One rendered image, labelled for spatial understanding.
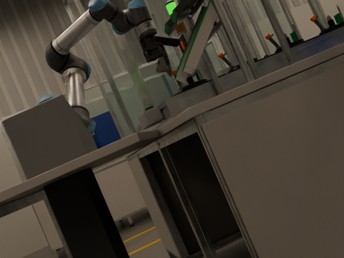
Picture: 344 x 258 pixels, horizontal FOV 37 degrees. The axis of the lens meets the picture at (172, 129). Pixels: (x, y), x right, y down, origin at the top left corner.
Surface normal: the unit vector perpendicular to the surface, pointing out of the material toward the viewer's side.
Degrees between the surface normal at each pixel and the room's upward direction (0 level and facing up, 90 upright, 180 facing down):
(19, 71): 90
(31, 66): 90
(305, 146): 90
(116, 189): 90
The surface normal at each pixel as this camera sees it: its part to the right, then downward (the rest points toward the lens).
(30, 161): -0.11, 0.01
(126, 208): 0.21, -0.12
